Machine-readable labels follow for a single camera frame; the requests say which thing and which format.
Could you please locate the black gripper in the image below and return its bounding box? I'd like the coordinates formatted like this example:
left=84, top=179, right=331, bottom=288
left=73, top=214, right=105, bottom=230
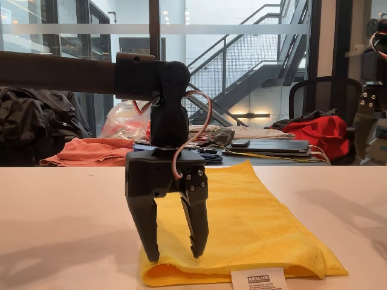
left=125, top=147, right=210, bottom=263
left=352, top=80, right=387, bottom=161

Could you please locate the yellow microfiber towel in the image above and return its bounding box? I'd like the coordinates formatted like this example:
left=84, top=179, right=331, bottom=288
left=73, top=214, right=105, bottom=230
left=138, top=159, right=349, bottom=290

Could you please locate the red fabric bag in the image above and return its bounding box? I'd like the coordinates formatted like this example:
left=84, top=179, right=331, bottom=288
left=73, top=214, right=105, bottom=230
left=279, top=116, right=351, bottom=163

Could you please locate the black mesh office chair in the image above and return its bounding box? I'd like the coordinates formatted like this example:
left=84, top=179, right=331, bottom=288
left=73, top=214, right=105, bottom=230
left=288, top=76, right=363, bottom=166

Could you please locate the dark grey garment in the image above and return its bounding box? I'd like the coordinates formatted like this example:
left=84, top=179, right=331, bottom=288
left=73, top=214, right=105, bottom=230
left=270, top=108, right=339, bottom=131

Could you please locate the blue folded cloth stack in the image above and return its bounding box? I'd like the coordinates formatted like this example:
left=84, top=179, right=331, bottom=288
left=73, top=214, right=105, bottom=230
left=132, top=143, right=225, bottom=166

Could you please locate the black keypad phone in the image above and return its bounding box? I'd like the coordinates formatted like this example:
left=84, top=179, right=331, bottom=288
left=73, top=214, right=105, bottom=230
left=197, top=146, right=224, bottom=155

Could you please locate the black laptop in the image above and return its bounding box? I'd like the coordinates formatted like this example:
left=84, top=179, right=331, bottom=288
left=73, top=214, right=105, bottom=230
left=226, top=139, right=311, bottom=153

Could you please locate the grey laptop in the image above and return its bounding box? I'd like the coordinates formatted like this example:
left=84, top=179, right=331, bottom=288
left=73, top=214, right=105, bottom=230
left=222, top=150, right=313, bottom=158

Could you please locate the beige folded cloth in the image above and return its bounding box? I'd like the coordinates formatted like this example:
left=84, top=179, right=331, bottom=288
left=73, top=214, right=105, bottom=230
left=231, top=126, right=297, bottom=141

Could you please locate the large crumpled grey bag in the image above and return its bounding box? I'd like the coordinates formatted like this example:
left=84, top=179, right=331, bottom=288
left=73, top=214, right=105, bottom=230
left=208, top=127, right=236, bottom=146

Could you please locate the salmon pink shirt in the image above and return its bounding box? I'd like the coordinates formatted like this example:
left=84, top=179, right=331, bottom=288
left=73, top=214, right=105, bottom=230
left=39, top=137, right=137, bottom=168

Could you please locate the clear plastic bag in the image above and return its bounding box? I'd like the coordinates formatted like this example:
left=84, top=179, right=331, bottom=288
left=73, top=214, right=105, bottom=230
left=100, top=99, right=152, bottom=142

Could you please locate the black metal staircase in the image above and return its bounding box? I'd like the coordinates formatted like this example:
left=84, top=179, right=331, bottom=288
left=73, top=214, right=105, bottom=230
left=184, top=0, right=312, bottom=127

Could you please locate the black jacket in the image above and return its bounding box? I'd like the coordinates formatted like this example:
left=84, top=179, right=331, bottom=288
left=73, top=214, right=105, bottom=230
left=0, top=86, right=91, bottom=167

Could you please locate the dark framed door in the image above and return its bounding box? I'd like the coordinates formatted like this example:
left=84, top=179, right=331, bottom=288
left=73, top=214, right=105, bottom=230
left=119, top=37, right=167, bottom=61

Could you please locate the black window pillar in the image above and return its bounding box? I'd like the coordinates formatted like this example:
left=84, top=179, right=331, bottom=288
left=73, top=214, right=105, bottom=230
left=148, top=0, right=161, bottom=58

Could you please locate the white charging cable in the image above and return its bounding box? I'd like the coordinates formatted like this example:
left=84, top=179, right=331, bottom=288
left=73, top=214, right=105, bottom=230
left=308, top=144, right=333, bottom=166
left=310, top=152, right=330, bottom=166

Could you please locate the yellow cable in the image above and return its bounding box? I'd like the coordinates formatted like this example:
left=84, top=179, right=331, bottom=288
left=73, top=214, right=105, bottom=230
left=211, top=144, right=327, bottom=163

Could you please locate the red white servo cable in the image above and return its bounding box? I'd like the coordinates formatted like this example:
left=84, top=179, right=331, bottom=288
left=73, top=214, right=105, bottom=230
left=132, top=89, right=213, bottom=179
left=371, top=29, right=387, bottom=60

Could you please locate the horizontal wall lamp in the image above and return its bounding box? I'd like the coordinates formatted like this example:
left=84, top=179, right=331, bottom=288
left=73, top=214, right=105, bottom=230
left=231, top=111, right=272, bottom=120

